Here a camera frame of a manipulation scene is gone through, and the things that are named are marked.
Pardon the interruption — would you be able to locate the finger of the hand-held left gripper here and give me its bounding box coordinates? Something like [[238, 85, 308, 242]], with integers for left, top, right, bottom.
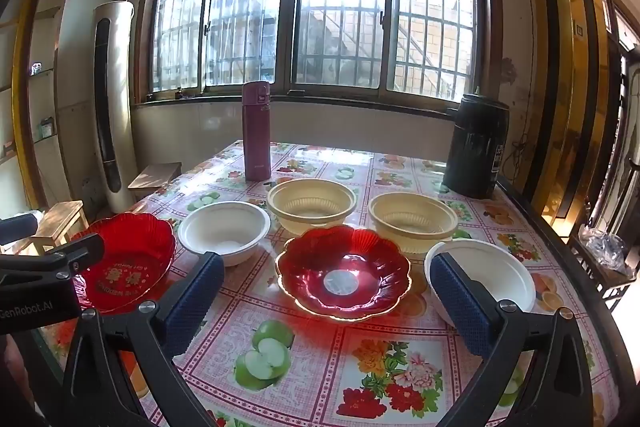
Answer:
[[0, 214, 41, 246], [0, 233, 106, 288]]

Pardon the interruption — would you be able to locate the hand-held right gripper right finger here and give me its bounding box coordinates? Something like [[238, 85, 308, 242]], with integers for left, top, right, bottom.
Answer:
[[430, 252, 596, 427]]

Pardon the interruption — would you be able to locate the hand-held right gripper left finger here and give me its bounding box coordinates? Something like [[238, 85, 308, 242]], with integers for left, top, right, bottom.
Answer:
[[60, 251, 226, 427]]

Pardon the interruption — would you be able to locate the white paper bowl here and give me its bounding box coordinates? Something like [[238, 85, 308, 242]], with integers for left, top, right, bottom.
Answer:
[[178, 201, 271, 267], [424, 239, 537, 329]]

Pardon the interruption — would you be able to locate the red scalloped plastic plate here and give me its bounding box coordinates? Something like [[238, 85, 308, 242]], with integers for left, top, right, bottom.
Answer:
[[275, 225, 412, 321], [70, 213, 177, 313]]

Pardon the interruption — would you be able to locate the light wooden stool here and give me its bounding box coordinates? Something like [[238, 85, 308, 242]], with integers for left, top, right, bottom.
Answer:
[[31, 200, 89, 256]]

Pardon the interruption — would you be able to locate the brown wooden stool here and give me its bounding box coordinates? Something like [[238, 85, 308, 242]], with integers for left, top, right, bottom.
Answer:
[[127, 162, 183, 198]]

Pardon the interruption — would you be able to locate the floral fruit print tablecloth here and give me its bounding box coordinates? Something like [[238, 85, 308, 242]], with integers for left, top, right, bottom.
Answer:
[[40, 139, 622, 427]]

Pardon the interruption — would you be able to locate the clear plastic bag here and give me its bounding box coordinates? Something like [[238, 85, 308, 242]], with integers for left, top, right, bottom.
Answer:
[[579, 226, 629, 279]]

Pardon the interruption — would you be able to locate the white tower air conditioner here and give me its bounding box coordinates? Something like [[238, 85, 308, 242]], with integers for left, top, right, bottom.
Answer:
[[92, 1, 137, 214]]

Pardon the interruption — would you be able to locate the dark wooden chair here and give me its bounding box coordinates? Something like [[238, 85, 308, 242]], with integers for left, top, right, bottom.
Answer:
[[567, 232, 639, 314]]

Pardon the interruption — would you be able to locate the black electric kettle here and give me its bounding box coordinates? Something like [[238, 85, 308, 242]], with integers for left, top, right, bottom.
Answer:
[[442, 93, 510, 200]]

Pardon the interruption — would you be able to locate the maroon thermos bottle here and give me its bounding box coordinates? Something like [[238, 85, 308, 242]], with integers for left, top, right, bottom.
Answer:
[[242, 81, 272, 182]]

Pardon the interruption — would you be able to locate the wooden wall shelf unit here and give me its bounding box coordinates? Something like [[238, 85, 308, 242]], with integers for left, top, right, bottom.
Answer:
[[0, 0, 68, 210]]

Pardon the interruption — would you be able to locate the golden wooden door frame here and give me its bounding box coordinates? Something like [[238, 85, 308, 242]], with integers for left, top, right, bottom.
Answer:
[[517, 0, 640, 240]]

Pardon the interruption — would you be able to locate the barred window with brown frame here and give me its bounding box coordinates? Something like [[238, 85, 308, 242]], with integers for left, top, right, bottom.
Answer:
[[134, 0, 502, 108]]

